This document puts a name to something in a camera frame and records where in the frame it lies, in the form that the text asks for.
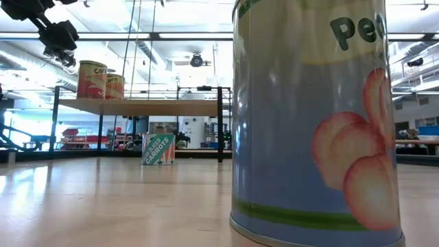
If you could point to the small black ceiling fixture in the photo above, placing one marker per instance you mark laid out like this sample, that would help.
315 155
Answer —
415 62

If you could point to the black table frame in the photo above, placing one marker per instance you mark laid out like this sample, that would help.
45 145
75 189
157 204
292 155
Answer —
68 156

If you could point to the carrots box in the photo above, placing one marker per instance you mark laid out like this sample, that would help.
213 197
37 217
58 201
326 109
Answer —
157 149

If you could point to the red cart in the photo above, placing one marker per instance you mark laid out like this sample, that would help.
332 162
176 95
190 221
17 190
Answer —
79 139

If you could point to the wooden workbench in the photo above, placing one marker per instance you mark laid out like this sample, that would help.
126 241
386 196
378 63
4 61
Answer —
416 141

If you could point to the white appliance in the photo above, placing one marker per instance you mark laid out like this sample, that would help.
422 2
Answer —
193 132

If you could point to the silver air duct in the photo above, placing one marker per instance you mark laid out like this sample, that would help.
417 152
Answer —
31 63
425 48

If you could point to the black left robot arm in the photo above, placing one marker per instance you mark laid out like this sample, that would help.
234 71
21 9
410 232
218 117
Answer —
20 8

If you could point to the wooden shelf with black frame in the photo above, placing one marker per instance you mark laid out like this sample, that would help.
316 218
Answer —
144 107

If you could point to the large blue bin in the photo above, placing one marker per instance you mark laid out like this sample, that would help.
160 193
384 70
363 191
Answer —
428 130

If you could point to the black ceiling camera cluster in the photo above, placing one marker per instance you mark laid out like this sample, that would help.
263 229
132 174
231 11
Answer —
67 60

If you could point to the round black ceiling fixture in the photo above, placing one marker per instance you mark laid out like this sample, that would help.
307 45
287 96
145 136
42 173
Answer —
196 60

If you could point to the black overhead frame rail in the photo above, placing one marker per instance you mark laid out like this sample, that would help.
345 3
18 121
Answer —
154 35

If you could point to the peaches can blue label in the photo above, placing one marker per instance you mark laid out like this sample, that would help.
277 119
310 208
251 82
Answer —
291 137

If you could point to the corn can orange label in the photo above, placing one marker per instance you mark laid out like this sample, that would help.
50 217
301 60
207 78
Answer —
91 79
116 86

